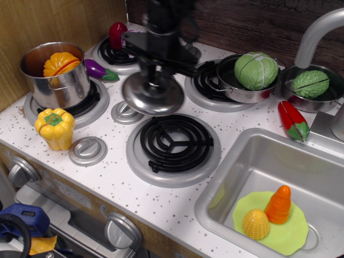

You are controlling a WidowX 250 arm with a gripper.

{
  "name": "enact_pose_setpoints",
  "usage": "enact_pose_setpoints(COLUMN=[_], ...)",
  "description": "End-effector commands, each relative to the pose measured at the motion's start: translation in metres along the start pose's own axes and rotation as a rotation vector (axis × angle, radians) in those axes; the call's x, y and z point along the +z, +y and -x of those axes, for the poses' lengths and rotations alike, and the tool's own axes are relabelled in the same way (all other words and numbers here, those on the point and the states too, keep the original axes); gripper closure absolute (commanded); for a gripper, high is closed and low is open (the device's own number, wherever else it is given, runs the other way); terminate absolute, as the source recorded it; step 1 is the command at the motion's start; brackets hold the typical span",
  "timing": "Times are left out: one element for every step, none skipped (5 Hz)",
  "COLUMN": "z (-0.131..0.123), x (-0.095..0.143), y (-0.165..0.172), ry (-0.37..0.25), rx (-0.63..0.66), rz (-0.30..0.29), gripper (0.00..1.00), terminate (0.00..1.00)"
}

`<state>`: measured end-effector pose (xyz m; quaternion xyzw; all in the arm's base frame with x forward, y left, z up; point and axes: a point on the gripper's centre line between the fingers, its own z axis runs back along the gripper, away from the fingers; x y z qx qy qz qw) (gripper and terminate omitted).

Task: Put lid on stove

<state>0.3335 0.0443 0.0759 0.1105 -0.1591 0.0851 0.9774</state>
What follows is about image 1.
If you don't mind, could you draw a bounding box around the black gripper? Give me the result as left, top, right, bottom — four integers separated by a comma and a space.
123, 30, 199, 88

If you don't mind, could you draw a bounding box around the silver metal pot lid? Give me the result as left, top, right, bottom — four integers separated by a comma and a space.
122, 71, 184, 116

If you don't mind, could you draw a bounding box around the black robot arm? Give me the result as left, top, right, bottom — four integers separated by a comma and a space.
122, 1, 199, 85

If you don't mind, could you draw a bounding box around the grey back stove knob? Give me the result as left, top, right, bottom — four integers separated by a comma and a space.
183, 43, 202, 60

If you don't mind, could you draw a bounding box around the grey stove knob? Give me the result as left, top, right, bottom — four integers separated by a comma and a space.
69, 137, 108, 167
111, 101, 145, 125
183, 43, 202, 60

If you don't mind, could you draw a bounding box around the grey centre stove knob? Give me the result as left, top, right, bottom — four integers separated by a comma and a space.
111, 101, 145, 125

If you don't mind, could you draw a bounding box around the grey front stove knob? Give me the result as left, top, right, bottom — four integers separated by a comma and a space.
69, 137, 108, 167

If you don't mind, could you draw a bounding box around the back left black burner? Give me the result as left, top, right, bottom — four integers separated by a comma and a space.
91, 37, 140, 76

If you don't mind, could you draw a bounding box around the black burner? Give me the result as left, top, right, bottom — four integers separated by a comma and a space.
126, 114, 221, 188
91, 37, 140, 76
24, 78, 110, 129
184, 60, 256, 113

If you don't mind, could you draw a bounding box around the back right black burner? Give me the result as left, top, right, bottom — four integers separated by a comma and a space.
184, 60, 256, 113

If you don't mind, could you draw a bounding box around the dark red toy vegetable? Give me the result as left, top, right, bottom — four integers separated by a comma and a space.
109, 22, 127, 50

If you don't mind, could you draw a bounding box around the purple toy eggplant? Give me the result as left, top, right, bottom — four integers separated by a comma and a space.
84, 59, 119, 81

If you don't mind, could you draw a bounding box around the shallow silver metal pan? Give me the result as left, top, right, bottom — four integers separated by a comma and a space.
217, 54, 282, 104

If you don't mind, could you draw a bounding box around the front left black burner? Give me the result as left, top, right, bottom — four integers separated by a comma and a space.
24, 78, 110, 129

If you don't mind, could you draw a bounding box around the front right black burner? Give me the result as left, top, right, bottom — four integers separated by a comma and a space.
126, 114, 221, 188

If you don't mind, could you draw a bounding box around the green toy cabbage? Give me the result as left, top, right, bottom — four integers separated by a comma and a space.
234, 52, 279, 91

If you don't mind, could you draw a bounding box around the orange toy pumpkin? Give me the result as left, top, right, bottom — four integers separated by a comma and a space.
43, 52, 81, 77

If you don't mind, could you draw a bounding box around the tall silver metal pot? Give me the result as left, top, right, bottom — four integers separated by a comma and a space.
20, 42, 91, 109

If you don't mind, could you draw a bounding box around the yellow toy bell pepper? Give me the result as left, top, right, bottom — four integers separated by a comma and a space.
34, 108, 75, 151

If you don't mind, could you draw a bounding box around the silver sink basin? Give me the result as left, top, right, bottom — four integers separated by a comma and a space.
195, 128, 343, 257

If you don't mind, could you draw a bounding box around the red toy chili pepper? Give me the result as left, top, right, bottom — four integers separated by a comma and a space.
277, 101, 310, 142

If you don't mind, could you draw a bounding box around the green toy bitter gourd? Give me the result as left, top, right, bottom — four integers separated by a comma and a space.
292, 70, 330, 99

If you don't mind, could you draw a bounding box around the silver metal bowl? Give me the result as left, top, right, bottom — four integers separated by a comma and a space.
281, 65, 343, 113

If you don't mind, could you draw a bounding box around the grey right oven knob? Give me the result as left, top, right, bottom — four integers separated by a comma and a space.
104, 212, 143, 250

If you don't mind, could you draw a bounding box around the grey oven knob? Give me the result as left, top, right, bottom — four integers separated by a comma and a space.
104, 212, 143, 250
8, 156, 41, 188

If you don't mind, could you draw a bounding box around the grey left oven knob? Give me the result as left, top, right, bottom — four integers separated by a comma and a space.
8, 156, 41, 188

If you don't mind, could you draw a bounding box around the yellow toy corn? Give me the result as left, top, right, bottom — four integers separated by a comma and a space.
242, 209, 270, 240

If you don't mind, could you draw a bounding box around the orange toy carrot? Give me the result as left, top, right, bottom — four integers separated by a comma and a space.
264, 185, 291, 225

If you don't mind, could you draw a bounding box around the silver faucet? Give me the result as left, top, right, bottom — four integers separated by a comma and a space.
294, 8, 343, 69

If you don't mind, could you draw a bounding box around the yellow cloth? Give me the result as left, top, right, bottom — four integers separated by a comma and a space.
29, 236, 58, 255

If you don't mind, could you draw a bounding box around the light green plate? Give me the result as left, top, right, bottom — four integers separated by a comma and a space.
232, 191, 309, 256

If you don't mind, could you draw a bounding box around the grey oven door handle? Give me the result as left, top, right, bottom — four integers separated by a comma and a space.
15, 186, 135, 257

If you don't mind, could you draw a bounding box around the black cable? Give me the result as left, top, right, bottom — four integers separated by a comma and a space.
0, 214, 32, 258

